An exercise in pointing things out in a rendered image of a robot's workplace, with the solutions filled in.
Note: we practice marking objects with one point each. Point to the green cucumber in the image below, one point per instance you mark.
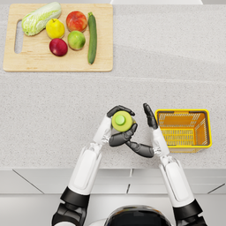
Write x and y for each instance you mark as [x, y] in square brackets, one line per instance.
[92, 38]

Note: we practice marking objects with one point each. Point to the dark round robot body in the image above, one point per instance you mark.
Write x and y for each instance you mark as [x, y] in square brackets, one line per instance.
[137, 216]

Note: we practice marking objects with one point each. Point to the green tea bottle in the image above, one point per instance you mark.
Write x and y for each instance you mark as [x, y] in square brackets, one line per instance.
[122, 121]

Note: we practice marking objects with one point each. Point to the yellow lemon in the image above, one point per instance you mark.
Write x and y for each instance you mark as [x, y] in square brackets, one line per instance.
[55, 28]

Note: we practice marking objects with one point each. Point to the dark red plum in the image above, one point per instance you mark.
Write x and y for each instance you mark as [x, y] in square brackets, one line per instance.
[58, 47]

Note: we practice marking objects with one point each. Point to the yellow slatted basket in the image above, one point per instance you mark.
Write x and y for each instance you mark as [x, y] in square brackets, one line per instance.
[184, 132]

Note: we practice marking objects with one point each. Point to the napa cabbage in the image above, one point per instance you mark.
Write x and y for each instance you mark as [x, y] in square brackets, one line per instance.
[38, 19]

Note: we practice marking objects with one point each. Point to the green apple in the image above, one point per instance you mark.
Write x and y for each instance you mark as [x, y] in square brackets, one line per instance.
[76, 40]

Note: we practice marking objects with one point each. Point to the wooden cutting board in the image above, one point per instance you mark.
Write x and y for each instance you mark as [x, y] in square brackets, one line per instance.
[38, 61]

